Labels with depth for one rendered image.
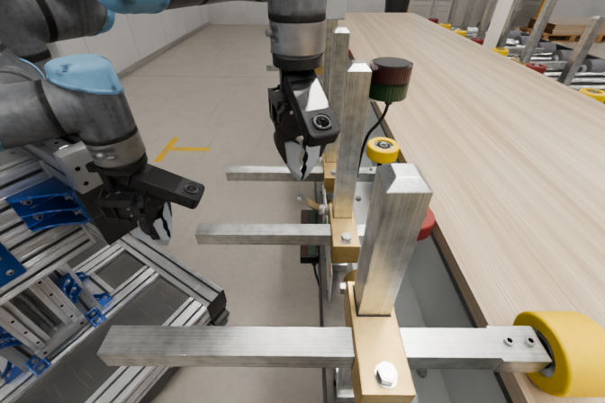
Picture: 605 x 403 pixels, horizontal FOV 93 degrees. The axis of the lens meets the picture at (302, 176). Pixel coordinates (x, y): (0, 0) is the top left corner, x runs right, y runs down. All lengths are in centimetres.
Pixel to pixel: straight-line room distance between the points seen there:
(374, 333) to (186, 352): 20
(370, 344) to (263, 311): 114
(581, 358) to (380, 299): 20
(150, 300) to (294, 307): 61
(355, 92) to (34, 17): 62
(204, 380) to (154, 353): 103
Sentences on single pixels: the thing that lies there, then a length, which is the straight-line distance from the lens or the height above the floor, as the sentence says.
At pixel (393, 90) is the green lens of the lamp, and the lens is 44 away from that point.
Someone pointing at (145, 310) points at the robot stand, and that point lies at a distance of 136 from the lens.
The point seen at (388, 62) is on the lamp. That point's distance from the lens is 46.
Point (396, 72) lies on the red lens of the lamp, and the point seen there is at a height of 116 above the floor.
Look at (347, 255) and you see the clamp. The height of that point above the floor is 85.
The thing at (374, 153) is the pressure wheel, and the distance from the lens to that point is 74.
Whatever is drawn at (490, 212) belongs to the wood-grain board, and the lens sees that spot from 65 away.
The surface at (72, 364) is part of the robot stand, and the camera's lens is 137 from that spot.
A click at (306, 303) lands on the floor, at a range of 147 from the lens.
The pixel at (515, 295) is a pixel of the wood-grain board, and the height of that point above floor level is 90.
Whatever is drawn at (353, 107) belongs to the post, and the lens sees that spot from 45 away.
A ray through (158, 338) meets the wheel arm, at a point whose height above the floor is 96.
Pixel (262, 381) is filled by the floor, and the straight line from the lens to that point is 135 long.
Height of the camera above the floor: 128
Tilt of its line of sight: 37 degrees down
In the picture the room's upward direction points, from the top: straight up
